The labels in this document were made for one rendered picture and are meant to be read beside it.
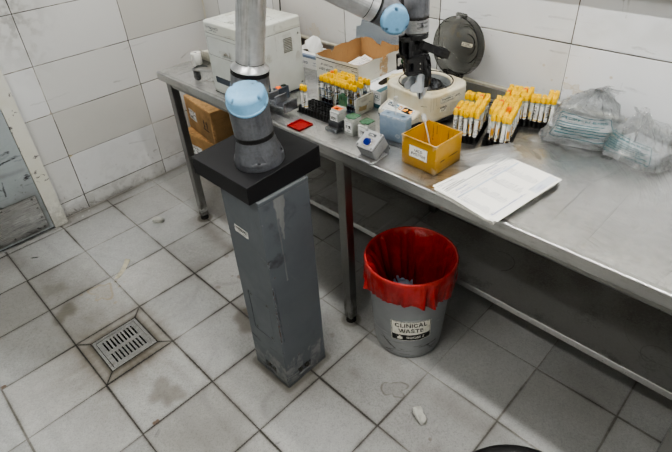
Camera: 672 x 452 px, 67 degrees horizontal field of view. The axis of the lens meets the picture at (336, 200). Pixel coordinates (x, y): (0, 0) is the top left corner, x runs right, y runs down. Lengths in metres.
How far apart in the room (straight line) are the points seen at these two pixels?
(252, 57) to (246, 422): 1.29
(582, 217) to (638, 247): 0.15
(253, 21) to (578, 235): 1.02
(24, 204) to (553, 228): 2.66
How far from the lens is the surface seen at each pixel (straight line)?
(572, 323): 2.05
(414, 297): 1.85
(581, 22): 1.89
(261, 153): 1.48
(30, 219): 3.25
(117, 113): 3.28
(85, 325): 2.61
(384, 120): 1.71
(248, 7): 1.48
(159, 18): 3.30
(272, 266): 1.64
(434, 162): 1.54
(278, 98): 1.98
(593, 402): 2.20
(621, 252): 1.40
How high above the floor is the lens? 1.70
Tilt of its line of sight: 35 degrees down
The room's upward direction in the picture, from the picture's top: 4 degrees counter-clockwise
